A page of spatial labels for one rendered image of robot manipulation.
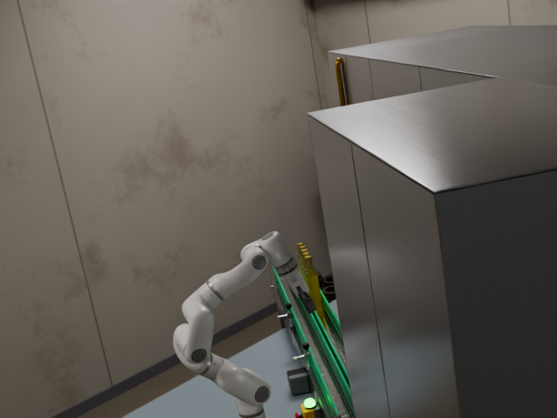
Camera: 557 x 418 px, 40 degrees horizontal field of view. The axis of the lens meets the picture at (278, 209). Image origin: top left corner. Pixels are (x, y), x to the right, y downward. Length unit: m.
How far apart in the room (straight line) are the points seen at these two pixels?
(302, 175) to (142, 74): 1.70
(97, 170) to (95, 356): 1.23
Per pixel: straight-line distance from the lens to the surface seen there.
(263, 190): 5.94
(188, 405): 3.42
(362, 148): 1.01
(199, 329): 2.45
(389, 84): 2.25
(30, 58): 4.89
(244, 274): 2.44
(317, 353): 3.33
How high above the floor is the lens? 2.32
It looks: 15 degrees down
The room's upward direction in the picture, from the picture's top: 10 degrees counter-clockwise
